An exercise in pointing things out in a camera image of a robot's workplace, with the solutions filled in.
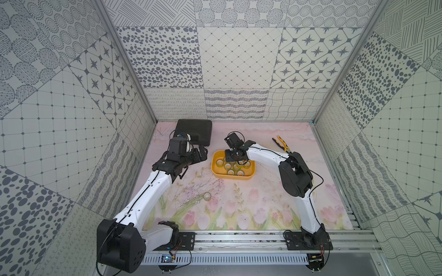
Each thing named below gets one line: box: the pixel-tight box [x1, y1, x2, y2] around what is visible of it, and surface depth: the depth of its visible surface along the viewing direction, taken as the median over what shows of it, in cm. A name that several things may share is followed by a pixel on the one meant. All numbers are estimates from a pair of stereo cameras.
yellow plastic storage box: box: [210, 150, 257, 180], surface depth 97 cm
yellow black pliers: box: [272, 135, 293, 155], surface depth 109 cm
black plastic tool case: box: [173, 119, 213, 147], surface depth 114 cm
